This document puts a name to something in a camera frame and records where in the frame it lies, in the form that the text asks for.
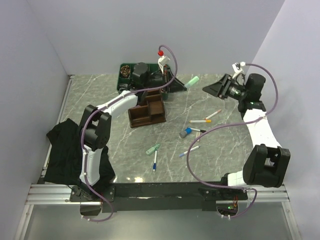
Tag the blue grey glue stick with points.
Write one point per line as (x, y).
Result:
(185, 132)

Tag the small beige eraser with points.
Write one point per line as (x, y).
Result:
(198, 134)

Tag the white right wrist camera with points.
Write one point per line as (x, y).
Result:
(238, 68)

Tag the aluminium rail frame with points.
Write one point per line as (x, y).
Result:
(48, 214)

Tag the green compartment tray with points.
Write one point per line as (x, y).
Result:
(139, 75)

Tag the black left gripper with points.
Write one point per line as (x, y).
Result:
(175, 86)

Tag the brown wooden desk organizer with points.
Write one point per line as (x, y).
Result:
(151, 111)

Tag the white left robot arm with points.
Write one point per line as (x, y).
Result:
(96, 128)

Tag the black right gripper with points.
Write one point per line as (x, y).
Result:
(213, 89)

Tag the blue cap white pen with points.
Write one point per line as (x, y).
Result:
(154, 167)

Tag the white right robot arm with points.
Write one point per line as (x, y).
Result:
(268, 162)

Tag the grey rolled cloth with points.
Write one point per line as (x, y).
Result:
(124, 87)

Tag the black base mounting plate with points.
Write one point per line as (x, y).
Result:
(146, 196)

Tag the black cloth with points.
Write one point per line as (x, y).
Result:
(65, 159)

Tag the green highlighter on table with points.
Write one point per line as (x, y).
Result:
(153, 149)

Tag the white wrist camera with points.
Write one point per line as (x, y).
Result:
(163, 60)
(238, 68)

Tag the yellow cap white marker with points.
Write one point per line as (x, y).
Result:
(200, 121)

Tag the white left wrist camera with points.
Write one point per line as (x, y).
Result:
(163, 60)

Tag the brown patterned rolled tie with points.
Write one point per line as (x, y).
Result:
(125, 71)

